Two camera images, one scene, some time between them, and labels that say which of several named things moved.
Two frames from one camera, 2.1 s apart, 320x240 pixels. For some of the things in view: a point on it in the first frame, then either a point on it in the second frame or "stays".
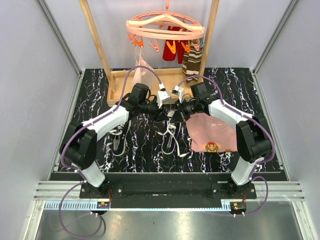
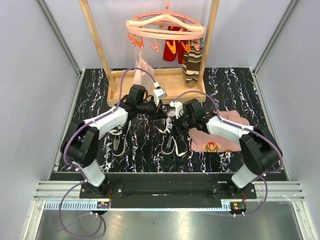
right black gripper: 180,115 -> 176,123
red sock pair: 167,54 stays
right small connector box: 238,207 stays
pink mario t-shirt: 208,134 stays
